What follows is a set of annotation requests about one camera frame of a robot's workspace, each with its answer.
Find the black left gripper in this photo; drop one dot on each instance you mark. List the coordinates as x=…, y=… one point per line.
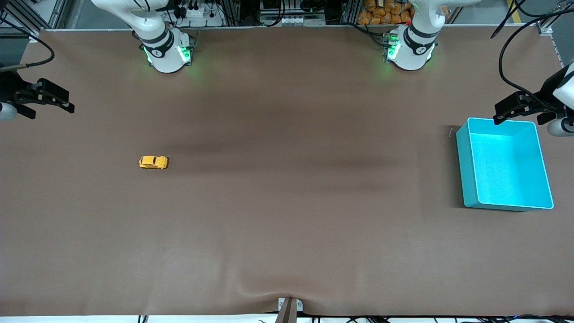
x=544, y=93

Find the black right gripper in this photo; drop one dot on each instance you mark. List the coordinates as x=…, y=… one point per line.
x=10, y=88

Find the yellow beetle toy car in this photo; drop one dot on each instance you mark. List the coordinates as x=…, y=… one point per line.
x=153, y=162

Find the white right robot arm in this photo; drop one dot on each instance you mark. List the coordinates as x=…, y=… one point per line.
x=163, y=49

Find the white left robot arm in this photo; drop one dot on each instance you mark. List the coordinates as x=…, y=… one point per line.
x=415, y=45

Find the teal plastic storage bin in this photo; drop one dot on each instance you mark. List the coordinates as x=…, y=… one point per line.
x=506, y=170

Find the orange packaged items pile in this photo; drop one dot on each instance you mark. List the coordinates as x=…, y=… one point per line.
x=381, y=13

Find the white power strip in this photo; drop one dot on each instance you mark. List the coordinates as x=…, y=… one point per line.
x=197, y=13

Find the grey electronics rack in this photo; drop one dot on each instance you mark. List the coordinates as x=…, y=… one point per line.
x=291, y=20

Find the brown table mat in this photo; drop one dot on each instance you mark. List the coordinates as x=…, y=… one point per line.
x=287, y=202

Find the white corner bracket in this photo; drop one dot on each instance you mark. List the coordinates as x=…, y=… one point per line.
x=34, y=37
x=545, y=28

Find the black aluminium frame struts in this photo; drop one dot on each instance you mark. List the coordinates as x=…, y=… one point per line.
x=45, y=13

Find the silver metal mounting bracket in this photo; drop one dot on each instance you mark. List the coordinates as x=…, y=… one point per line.
x=299, y=306

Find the brown camera mount post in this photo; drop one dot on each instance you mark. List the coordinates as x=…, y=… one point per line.
x=287, y=314

